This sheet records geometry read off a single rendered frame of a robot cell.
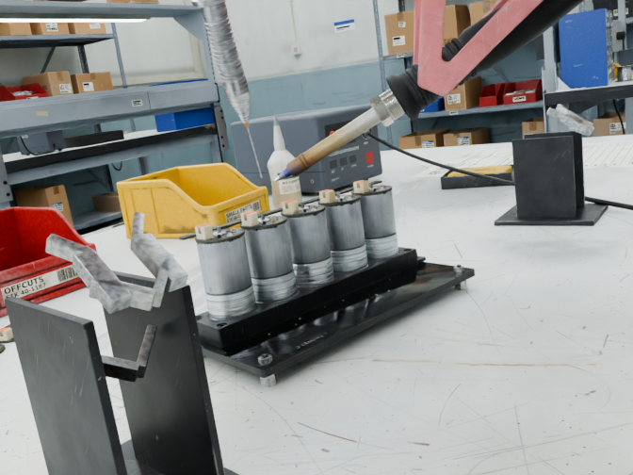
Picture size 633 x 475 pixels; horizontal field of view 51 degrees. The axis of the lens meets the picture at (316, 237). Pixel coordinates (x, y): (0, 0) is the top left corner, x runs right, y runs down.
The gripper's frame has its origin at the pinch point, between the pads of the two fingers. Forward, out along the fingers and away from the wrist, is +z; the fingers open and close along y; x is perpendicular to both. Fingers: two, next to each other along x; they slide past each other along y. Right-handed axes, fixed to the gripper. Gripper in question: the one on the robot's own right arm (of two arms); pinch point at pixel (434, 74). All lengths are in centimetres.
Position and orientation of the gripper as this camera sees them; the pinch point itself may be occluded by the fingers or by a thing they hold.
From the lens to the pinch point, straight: 33.7
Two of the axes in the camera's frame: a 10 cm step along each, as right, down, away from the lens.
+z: -3.7, 9.0, 2.3
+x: 9.3, 3.7, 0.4
